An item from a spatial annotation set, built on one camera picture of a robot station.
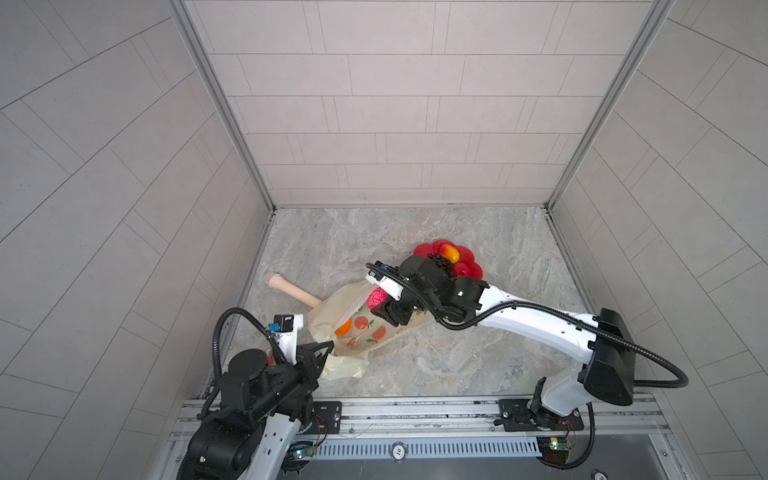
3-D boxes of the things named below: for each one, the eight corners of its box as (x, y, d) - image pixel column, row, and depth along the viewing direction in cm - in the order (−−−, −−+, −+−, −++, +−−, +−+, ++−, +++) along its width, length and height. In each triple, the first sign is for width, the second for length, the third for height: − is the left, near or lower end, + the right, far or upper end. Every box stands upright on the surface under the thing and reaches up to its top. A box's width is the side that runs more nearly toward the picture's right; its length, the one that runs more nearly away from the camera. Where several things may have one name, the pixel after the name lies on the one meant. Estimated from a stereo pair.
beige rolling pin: (265, 284, 96) (261, 278, 93) (273, 276, 98) (269, 269, 95) (313, 311, 90) (310, 306, 87) (321, 302, 93) (318, 296, 90)
